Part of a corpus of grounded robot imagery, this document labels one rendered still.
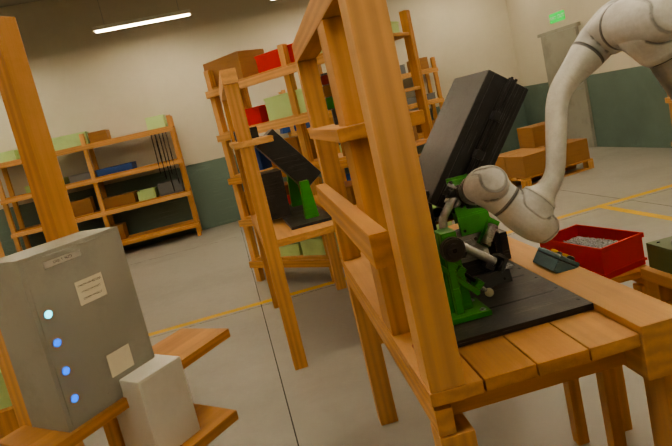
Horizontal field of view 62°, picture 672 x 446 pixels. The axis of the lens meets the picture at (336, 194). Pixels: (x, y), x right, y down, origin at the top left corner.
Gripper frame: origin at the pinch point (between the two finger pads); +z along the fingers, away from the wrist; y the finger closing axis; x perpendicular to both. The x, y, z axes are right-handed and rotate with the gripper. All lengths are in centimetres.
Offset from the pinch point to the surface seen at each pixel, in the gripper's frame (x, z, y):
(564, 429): 47, 67, -104
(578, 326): 22, -37, -40
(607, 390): 27, 17, -85
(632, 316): 14, -44, -48
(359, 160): 11.2, -26.8, 34.4
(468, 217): 1.5, 4.4, -8.2
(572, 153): -295, 567, -212
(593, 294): 10, -26, -45
